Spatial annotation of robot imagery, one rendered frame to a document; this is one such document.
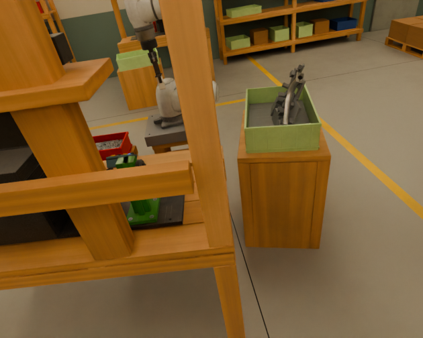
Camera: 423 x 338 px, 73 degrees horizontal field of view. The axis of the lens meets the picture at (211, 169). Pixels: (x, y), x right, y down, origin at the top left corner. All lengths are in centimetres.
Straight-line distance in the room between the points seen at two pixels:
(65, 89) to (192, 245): 68
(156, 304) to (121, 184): 133
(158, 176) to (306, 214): 133
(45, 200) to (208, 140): 51
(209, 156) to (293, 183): 104
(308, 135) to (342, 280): 97
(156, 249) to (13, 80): 71
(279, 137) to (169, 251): 91
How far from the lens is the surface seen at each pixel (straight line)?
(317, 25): 701
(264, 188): 182
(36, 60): 82
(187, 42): 72
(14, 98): 84
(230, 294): 136
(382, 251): 234
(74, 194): 93
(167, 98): 182
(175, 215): 122
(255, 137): 167
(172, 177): 82
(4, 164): 128
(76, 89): 76
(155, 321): 203
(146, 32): 144
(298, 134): 168
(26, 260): 139
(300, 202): 191
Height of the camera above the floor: 172
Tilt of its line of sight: 35 degrees down
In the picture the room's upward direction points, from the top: 9 degrees counter-clockwise
